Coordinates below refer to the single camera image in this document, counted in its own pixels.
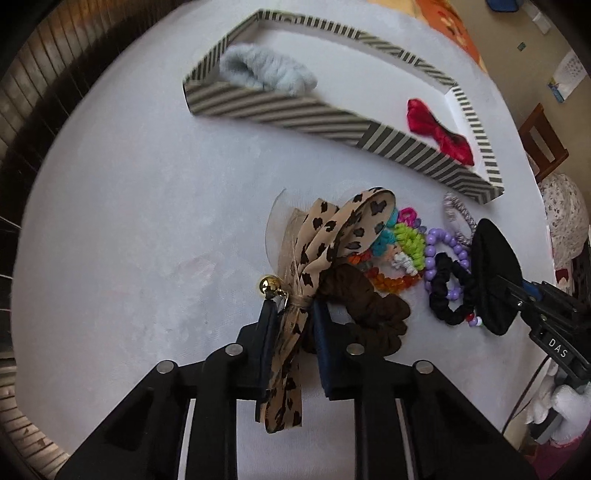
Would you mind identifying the floral cushion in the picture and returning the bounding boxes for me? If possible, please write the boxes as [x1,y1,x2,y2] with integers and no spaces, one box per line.
[538,173,591,271]

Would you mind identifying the wall calendar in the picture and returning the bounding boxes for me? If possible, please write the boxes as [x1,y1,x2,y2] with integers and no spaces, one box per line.
[549,51,587,103]

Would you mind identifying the white wall switch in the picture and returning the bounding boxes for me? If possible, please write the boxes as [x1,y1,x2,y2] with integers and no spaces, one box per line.
[526,7,552,34]

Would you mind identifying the red satin bow clip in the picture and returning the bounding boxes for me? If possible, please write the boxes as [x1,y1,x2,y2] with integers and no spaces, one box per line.
[406,98,475,166]

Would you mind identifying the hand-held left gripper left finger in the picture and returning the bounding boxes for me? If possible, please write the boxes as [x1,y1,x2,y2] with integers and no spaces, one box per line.
[54,300,279,480]

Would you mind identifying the wooden chair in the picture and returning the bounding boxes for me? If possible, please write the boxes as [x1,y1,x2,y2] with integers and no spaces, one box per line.
[518,104,570,178]

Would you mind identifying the orange printed blanket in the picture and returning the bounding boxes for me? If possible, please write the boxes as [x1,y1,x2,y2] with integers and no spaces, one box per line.
[413,0,488,72]

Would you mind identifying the light blue fluffy scrunchie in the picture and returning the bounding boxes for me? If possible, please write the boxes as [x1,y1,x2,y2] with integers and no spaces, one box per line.
[218,44,318,93]

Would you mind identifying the brown scrunchie with leopard bow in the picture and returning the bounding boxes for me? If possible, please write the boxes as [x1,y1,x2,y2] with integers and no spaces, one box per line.
[255,186,411,435]

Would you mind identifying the striped cardboard box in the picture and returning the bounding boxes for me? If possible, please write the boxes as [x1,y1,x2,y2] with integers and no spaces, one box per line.
[182,8,505,206]

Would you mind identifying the silver braided hair tie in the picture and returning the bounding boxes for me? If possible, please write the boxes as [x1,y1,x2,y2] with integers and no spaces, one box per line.
[442,193,480,245]

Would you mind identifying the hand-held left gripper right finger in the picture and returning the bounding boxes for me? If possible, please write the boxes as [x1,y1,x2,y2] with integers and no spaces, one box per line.
[309,299,536,480]

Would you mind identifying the green and teal bead bracelet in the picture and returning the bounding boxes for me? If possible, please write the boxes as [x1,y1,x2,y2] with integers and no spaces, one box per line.
[369,208,428,278]

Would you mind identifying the black scrunchie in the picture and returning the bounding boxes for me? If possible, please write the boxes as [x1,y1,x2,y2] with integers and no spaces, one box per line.
[428,253,481,326]

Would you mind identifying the white tablecloth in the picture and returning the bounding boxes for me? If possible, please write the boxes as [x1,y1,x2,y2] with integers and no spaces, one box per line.
[13,0,555,480]

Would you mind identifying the wooden slatted door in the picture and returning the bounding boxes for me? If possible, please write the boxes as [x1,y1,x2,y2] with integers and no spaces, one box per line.
[0,7,162,467]

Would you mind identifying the orange bead bracelet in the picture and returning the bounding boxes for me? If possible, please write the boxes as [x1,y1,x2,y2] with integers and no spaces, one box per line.
[348,251,423,294]

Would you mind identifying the purple bead bracelet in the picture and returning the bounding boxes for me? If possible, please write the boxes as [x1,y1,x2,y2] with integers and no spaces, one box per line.
[422,228,472,308]

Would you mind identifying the black fabric hair clip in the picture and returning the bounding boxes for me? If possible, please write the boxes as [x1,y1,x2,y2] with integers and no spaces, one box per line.
[470,218,525,335]

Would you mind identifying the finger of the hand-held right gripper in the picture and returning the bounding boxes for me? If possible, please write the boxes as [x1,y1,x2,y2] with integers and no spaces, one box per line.
[495,274,540,325]
[522,280,546,304]

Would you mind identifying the white fluffy cloth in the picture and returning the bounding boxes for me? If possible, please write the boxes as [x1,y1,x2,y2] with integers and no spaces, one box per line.
[529,360,591,446]

